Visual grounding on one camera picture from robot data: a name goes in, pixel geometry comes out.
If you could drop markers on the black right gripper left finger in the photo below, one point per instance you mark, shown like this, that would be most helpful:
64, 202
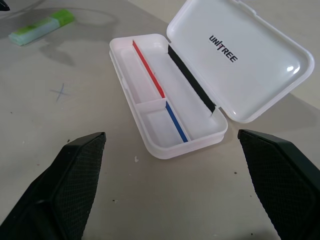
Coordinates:
62, 190

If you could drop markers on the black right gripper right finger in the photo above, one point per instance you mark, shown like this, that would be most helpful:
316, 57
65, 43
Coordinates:
282, 185

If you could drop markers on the white plastic case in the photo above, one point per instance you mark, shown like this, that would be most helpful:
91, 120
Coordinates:
200, 82

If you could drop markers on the green highlighter marker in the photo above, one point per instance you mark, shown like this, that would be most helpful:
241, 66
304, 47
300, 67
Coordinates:
41, 27

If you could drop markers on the black object at corner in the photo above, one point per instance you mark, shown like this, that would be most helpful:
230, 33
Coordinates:
3, 5

